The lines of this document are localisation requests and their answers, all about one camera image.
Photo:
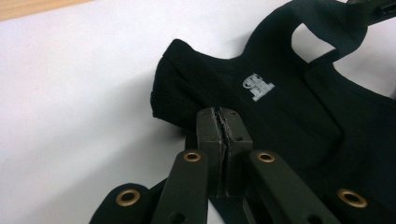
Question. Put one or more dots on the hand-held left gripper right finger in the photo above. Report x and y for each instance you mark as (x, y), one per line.
(238, 133)

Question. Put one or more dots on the black tank top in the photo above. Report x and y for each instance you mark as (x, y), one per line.
(280, 124)

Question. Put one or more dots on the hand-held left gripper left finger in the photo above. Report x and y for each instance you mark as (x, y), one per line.
(210, 130)

